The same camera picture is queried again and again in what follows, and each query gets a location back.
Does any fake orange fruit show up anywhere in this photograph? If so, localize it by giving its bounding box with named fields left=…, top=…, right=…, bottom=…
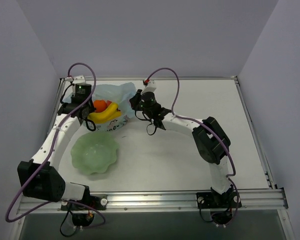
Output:
left=93, top=100, right=107, bottom=113

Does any light blue plastic bag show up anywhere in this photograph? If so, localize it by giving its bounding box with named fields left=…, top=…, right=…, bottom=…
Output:
left=66, top=82, right=137, bottom=133

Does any yellow fake banana bunch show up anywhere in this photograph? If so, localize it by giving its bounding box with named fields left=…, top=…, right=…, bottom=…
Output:
left=87, top=102, right=122, bottom=124

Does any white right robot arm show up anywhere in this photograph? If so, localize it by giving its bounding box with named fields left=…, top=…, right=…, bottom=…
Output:
left=129, top=89, right=238, bottom=209

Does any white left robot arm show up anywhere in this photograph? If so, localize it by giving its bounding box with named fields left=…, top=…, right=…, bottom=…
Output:
left=17, top=82, right=94, bottom=210

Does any green scalloped glass bowl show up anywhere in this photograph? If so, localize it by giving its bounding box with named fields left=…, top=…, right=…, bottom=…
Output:
left=70, top=132, right=120, bottom=176

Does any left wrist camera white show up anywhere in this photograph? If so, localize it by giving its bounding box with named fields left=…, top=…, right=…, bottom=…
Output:
left=64, top=75, right=86, bottom=85

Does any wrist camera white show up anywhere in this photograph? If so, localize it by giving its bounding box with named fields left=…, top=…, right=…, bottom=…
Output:
left=142, top=79, right=157, bottom=94
left=64, top=75, right=86, bottom=85

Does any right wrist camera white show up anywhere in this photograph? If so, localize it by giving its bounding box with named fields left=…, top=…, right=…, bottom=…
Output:
left=142, top=79, right=157, bottom=94

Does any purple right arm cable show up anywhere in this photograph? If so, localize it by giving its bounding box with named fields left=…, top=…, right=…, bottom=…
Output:
left=146, top=67, right=241, bottom=225

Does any aluminium table edge rail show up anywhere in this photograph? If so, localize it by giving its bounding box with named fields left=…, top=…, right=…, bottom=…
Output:
left=96, top=76, right=238, bottom=82

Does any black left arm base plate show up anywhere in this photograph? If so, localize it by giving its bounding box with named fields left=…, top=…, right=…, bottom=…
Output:
left=60, top=194, right=108, bottom=211

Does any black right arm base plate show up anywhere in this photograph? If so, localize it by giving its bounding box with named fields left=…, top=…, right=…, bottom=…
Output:
left=196, top=190, right=242, bottom=209

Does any front aluminium frame rail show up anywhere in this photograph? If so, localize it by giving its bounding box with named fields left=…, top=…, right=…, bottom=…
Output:
left=16, top=188, right=289, bottom=215

